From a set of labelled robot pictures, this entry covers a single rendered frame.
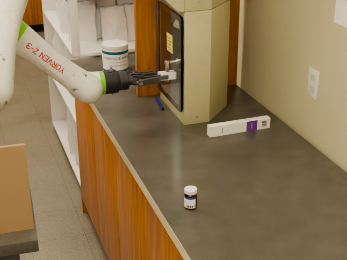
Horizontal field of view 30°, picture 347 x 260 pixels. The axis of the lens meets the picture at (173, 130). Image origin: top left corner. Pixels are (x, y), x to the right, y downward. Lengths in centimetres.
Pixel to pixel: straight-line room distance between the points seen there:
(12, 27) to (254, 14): 125
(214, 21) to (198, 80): 24
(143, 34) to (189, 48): 38
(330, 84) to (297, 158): 29
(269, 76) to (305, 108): 32
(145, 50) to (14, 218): 119
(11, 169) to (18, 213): 15
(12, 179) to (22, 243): 19
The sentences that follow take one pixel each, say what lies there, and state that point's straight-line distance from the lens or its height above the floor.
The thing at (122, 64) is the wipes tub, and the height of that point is 100.
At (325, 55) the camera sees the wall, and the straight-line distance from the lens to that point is 244.
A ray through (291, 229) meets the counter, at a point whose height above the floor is 94.
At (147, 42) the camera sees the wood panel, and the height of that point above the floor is 119.
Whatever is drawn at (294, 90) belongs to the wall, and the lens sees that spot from 268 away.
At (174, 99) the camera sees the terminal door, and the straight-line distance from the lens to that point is 270.
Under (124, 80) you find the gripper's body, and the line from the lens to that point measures 253.
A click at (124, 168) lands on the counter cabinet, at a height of 81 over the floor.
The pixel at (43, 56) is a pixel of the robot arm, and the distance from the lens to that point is 232.
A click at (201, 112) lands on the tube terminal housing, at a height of 99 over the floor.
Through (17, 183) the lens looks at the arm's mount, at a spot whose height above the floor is 110.
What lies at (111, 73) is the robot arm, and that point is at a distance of 252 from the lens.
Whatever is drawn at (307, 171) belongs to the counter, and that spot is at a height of 94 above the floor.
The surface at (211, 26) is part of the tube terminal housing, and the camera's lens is 256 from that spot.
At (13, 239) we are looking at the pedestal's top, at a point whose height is 94.
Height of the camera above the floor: 201
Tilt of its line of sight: 24 degrees down
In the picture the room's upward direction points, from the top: straight up
